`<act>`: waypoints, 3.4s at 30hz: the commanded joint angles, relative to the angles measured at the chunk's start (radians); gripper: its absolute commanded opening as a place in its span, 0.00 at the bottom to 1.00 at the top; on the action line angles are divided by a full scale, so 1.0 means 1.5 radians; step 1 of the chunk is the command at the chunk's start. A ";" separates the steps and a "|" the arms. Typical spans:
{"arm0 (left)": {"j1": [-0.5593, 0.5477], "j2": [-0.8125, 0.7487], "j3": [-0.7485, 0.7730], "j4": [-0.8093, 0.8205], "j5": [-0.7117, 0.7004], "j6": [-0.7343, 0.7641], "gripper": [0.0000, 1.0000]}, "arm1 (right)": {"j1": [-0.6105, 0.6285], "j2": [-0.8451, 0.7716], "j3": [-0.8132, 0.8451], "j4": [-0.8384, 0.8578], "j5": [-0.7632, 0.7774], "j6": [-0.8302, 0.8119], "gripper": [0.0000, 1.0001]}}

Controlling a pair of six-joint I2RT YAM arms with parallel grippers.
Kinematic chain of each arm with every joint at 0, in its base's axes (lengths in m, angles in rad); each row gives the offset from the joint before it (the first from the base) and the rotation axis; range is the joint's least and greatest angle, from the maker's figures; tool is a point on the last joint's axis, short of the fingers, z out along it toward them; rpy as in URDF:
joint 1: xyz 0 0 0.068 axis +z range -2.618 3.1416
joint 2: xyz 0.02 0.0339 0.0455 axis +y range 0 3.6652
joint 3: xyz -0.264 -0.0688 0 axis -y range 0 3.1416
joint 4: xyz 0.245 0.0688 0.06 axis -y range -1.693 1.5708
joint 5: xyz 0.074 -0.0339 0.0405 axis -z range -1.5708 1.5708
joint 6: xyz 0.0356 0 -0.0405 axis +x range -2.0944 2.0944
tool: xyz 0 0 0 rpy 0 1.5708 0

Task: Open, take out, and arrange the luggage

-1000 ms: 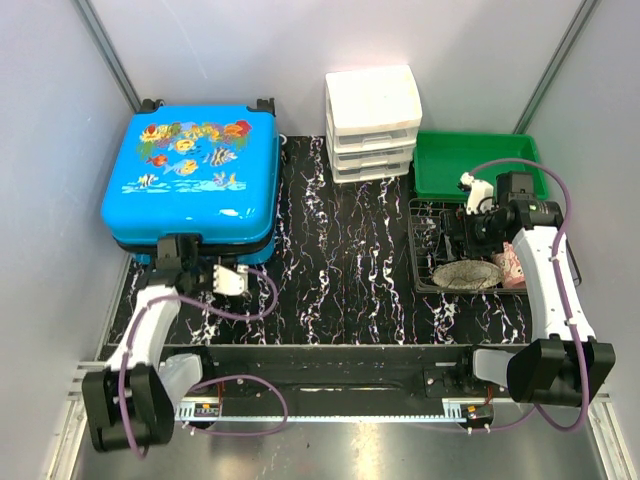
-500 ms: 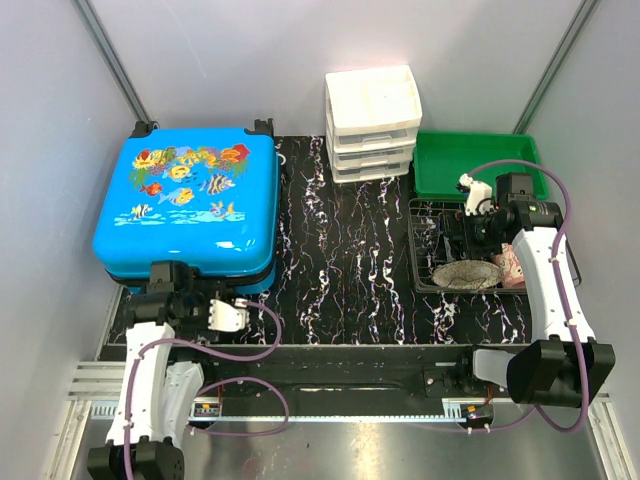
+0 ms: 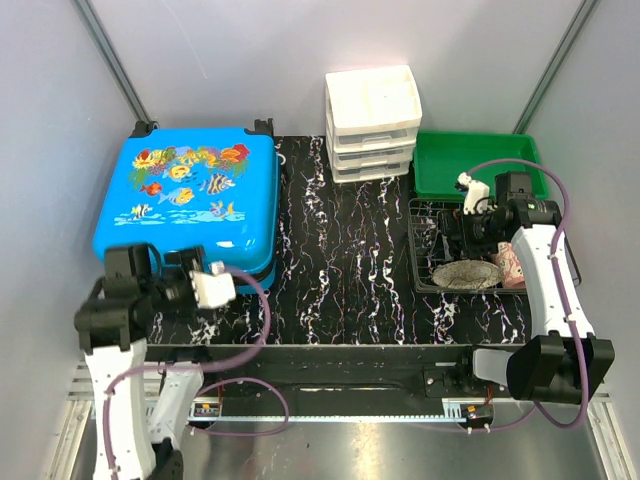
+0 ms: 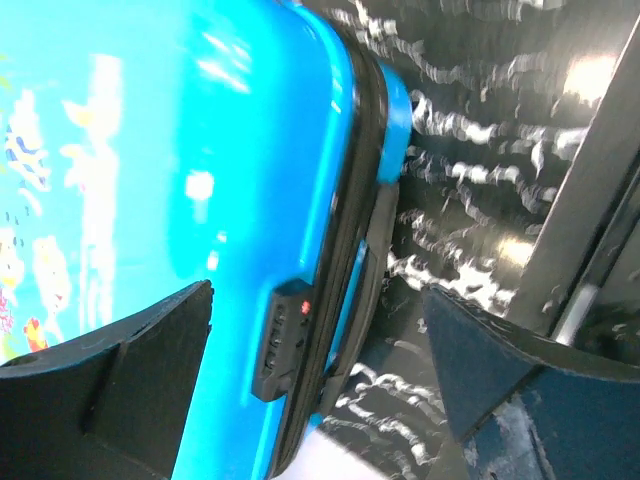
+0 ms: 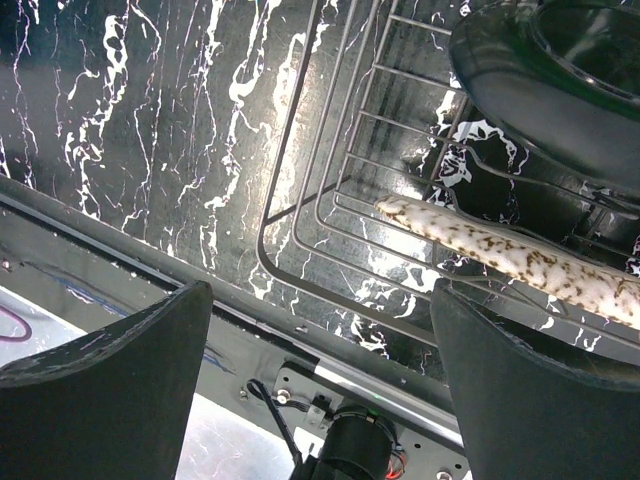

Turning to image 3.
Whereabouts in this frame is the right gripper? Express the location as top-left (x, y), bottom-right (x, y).
top-left (429, 207), bottom-right (506, 261)

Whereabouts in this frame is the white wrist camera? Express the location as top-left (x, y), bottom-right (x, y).
top-left (189, 262), bottom-right (236, 310)
top-left (455, 172), bottom-right (491, 215)

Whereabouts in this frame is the blue fish-print suitcase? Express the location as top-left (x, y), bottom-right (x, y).
top-left (93, 119), bottom-right (280, 289)

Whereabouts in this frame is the black wire basket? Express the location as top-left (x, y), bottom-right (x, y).
top-left (409, 197), bottom-right (561, 294)

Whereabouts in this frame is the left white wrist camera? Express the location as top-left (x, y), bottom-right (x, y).
top-left (189, 262), bottom-right (236, 310)

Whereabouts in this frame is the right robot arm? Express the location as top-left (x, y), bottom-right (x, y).
top-left (432, 171), bottom-right (615, 404)

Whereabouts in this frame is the speckled grey plate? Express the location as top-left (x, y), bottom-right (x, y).
top-left (432, 260), bottom-right (502, 290)

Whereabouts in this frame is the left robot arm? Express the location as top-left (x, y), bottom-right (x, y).
top-left (74, 243), bottom-right (216, 479)

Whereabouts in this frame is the green plastic tray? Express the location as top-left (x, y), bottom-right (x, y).
top-left (413, 131), bottom-right (540, 202)

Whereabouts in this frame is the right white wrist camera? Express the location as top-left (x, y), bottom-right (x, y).
top-left (455, 172), bottom-right (491, 215)

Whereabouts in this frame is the white plastic drawer unit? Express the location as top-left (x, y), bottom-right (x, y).
top-left (325, 65), bottom-right (422, 183)

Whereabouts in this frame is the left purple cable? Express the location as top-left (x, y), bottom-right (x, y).
top-left (102, 267), bottom-right (291, 480)

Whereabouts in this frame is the pink patterned cup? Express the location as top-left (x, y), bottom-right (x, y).
top-left (491, 242), bottom-right (525, 289)

